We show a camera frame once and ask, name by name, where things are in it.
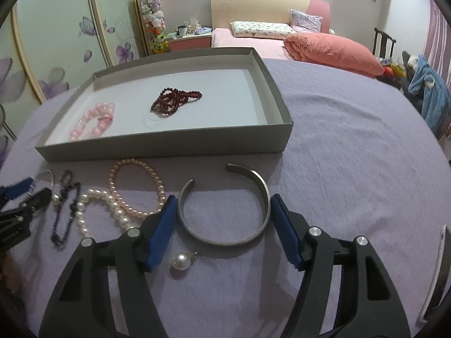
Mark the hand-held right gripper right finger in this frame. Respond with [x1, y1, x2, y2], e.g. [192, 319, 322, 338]
[271, 194, 412, 338]

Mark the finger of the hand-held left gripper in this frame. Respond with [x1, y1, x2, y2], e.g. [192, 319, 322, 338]
[14, 187, 52, 219]
[0, 178, 33, 201]

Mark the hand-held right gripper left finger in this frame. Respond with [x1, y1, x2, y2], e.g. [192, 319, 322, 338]
[38, 195, 178, 338]

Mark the thin silver bangle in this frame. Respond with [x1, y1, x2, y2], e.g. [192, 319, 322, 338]
[31, 169, 57, 198]

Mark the pearl pendant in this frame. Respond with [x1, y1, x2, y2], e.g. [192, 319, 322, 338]
[171, 251, 198, 272]

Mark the pink pearl bracelet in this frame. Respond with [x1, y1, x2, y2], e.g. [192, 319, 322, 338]
[109, 158, 168, 219]

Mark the white pearl bracelet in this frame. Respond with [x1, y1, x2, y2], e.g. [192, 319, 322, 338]
[76, 189, 136, 238]

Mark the metal cuff bangle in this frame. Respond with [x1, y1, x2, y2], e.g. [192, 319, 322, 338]
[177, 163, 272, 247]

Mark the grey cardboard box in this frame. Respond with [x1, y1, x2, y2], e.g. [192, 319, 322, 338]
[34, 47, 294, 163]

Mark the smartphone with white case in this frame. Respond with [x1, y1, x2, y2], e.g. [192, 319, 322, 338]
[416, 224, 451, 324]

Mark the floral sliding door wardrobe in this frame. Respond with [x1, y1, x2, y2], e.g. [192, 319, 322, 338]
[0, 0, 149, 166]

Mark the folded orange quilt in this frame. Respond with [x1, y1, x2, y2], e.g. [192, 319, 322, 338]
[284, 32, 384, 78]

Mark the pink nightstand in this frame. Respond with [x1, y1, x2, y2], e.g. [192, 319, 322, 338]
[168, 28, 213, 53]

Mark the pink bed sheet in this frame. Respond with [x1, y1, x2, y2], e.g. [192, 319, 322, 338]
[211, 27, 293, 60]

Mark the patterned white pillow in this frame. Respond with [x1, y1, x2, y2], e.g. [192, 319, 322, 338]
[231, 21, 293, 40]

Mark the blue garment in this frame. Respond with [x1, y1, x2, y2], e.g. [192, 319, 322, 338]
[408, 54, 451, 131]

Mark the dark wooden chair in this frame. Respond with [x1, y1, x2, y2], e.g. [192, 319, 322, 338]
[373, 27, 397, 59]

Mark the purple floral pillow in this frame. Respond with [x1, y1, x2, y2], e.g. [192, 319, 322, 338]
[289, 9, 324, 30]

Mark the stack of plush toys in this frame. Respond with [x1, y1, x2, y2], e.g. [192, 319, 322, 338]
[139, 0, 169, 55]

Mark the cream and pink headboard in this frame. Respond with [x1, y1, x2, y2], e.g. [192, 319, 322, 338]
[210, 0, 332, 48]

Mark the pink curtain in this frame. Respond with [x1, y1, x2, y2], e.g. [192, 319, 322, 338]
[423, 0, 451, 88]

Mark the pink bead bracelet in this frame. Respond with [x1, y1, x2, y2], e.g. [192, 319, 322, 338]
[69, 101, 116, 141]

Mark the dark red bead bracelet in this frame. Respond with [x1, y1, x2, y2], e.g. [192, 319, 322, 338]
[150, 89, 203, 117]

